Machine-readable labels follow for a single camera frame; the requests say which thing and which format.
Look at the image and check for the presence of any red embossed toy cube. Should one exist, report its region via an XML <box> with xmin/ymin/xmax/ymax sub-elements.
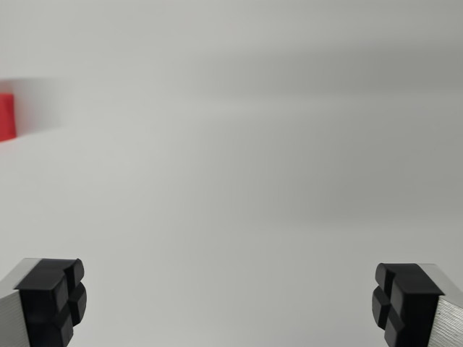
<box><xmin>0</xmin><ymin>93</ymin><xmax>18</xmax><ymax>143</ymax></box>

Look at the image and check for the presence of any black-padded silver gripper right finger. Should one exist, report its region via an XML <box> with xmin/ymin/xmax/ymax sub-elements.
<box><xmin>371</xmin><ymin>262</ymin><xmax>463</xmax><ymax>347</ymax></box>

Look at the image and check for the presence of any black-padded silver gripper left finger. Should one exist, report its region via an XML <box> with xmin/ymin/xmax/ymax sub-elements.
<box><xmin>0</xmin><ymin>257</ymin><xmax>88</xmax><ymax>347</ymax></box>

